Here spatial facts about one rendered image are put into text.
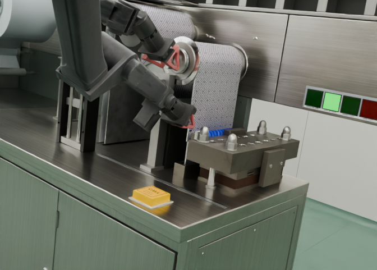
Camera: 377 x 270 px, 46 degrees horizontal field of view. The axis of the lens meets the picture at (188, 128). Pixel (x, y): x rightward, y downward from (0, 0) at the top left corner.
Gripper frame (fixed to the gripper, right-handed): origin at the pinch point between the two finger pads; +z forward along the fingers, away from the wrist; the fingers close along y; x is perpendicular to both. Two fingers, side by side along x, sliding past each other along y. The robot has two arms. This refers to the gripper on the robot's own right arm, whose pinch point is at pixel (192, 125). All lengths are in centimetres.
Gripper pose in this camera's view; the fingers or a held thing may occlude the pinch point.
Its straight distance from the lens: 138.2
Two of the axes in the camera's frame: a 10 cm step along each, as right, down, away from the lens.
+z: 5.0, 4.3, 7.5
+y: 7.5, 2.2, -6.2
